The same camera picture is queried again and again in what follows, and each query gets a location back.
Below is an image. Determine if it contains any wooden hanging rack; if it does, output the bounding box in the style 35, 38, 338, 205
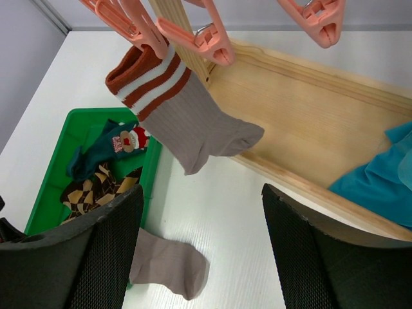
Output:
148, 0, 412, 243

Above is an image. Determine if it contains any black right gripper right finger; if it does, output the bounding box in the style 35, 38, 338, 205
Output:
261, 183, 411, 308

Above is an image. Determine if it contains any pink hanger clip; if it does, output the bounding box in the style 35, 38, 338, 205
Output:
156, 0, 236, 66
80, 0, 168, 59

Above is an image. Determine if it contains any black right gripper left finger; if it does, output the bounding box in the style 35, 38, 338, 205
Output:
1, 185, 144, 308

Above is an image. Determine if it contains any green plastic tray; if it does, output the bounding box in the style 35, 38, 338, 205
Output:
24, 108, 162, 235

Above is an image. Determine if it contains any grey sock red striped cuff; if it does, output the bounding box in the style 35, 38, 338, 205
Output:
106, 44, 265, 175

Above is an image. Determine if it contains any teal cloth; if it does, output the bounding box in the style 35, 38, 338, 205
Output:
329, 122, 411, 229

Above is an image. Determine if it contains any dark teal christmas sock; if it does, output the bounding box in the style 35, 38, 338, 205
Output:
66, 119, 151, 182

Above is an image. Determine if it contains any brown argyle sock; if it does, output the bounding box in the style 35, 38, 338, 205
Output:
60, 162, 142, 225

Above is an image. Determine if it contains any pink round clip hanger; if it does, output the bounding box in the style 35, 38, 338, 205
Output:
79, 0, 347, 67

